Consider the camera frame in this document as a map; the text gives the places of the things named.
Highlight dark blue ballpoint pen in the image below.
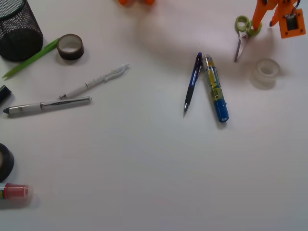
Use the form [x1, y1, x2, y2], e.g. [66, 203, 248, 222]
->
[183, 52, 203, 116]

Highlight brown tape roll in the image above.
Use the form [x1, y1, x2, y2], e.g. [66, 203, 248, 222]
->
[56, 34, 84, 61]

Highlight black mesh pen holder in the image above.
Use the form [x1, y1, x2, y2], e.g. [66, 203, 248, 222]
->
[0, 0, 43, 62]

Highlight green pen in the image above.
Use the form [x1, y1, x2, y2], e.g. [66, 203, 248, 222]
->
[2, 38, 59, 78]

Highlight green handled scissors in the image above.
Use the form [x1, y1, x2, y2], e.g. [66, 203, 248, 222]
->
[234, 15, 262, 62]

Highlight orange robot base part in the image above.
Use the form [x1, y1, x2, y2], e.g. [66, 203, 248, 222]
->
[118, 0, 155, 6]

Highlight orange gripper finger with motor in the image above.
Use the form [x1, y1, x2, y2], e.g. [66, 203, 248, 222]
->
[269, 0, 306, 39]

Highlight clear tape roll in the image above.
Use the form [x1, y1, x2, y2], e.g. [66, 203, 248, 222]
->
[250, 58, 281, 90]

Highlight red cap marker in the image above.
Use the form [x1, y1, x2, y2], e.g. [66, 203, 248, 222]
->
[0, 183, 33, 203]

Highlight white dotted pen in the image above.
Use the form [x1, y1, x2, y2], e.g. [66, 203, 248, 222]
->
[57, 64, 130, 100]

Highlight silver white pen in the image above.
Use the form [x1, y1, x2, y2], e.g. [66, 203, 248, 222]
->
[3, 96, 92, 118]

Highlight orange pointed gripper finger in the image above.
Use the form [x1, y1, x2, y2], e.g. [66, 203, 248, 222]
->
[252, 0, 277, 31]

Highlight black electrical tape roll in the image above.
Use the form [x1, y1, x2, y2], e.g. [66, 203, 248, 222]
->
[0, 143, 14, 182]

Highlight black marker at edge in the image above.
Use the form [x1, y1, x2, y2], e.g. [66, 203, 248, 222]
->
[0, 85, 12, 104]

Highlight blue cap marker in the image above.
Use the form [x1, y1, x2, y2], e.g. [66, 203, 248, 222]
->
[203, 54, 229, 123]

